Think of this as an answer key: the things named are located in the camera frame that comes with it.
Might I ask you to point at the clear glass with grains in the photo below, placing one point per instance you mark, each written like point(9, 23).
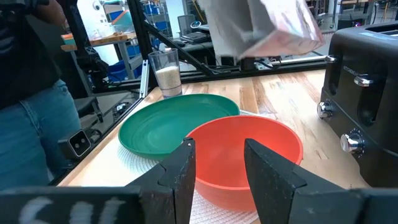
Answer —
point(168, 81)

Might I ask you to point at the blue storage bin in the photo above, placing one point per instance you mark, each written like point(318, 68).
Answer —
point(119, 70)

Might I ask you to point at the person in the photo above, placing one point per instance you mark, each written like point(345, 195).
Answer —
point(31, 124)

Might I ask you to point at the white woven round placemat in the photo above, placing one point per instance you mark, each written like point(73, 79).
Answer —
point(136, 161)

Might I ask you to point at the black keyboard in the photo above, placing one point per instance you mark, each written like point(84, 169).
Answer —
point(196, 37)

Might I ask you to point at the black four-slot toaster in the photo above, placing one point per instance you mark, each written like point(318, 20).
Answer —
point(373, 102)

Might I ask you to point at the orange bowl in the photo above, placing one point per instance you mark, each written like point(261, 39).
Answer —
point(224, 155)

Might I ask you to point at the black rolling stool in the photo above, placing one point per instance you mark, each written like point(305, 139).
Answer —
point(87, 105)

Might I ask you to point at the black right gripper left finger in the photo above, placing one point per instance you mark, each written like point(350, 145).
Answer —
point(177, 186)

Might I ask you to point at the silver aluminium profile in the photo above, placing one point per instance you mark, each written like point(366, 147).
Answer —
point(144, 77)

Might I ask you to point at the small black table camera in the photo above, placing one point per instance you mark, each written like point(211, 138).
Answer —
point(79, 143)

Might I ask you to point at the wooden workbench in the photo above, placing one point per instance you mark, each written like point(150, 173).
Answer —
point(102, 39)

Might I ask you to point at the green plate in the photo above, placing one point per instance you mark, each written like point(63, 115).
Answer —
point(161, 127)

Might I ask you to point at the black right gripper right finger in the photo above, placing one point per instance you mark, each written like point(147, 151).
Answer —
point(270, 186)

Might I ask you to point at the pink cereal box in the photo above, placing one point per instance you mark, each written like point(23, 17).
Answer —
point(264, 28)

